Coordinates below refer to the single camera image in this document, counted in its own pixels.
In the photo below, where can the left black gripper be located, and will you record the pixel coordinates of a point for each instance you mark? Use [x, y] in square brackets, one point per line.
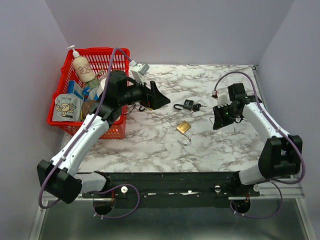
[154, 98]

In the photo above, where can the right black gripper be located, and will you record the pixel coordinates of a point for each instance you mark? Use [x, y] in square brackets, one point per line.
[219, 121]

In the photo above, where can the large brass padlock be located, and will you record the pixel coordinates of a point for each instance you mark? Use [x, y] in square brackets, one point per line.
[183, 127]

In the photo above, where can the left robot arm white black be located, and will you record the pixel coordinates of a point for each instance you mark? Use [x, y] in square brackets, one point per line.
[58, 176]

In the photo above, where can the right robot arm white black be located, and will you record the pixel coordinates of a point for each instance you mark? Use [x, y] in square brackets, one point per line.
[281, 154]

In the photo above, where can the small yellow padlock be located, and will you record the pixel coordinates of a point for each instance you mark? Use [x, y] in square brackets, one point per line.
[141, 109]

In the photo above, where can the black padlock with keys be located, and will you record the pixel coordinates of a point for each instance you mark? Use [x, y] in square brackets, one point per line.
[189, 105]

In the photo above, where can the white toilet paper roll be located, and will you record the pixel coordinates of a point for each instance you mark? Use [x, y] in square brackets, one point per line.
[101, 86]

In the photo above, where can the brown round wicker item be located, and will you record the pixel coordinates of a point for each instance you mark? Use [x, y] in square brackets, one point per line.
[85, 109]

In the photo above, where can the red plastic basket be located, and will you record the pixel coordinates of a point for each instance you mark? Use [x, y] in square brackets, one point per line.
[98, 58]

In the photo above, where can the cream pump lotion bottle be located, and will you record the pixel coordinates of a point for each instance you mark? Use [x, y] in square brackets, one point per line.
[82, 66]

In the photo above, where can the blue packet in basket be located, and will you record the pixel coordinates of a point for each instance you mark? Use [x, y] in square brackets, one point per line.
[74, 88]

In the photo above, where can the grey cartoon pouch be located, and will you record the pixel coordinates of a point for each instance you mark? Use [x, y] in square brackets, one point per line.
[67, 108]

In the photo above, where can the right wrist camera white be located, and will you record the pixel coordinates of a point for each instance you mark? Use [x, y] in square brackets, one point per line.
[222, 100]

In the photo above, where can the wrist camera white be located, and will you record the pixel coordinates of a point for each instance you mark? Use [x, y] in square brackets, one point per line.
[222, 100]
[138, 70]

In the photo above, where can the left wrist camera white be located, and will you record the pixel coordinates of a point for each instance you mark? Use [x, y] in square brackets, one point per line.
[138, 70]

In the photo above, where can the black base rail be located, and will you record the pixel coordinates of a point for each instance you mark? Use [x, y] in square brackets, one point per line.
[176, 190]

